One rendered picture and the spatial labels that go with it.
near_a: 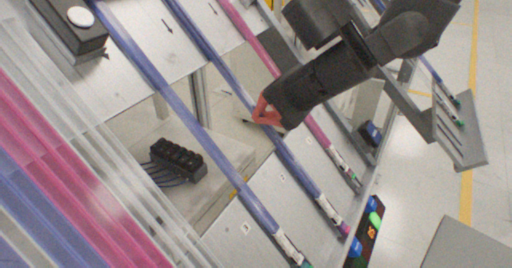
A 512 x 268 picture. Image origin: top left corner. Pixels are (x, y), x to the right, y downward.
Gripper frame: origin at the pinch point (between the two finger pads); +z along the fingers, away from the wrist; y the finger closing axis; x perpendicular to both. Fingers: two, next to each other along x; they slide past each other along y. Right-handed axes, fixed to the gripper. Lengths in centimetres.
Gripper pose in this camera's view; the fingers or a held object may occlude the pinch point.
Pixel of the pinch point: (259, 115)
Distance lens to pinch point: 48.3
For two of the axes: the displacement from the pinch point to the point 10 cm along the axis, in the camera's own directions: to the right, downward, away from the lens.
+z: -6.0, 3.4, 7.2
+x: 6.0, 7.9, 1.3
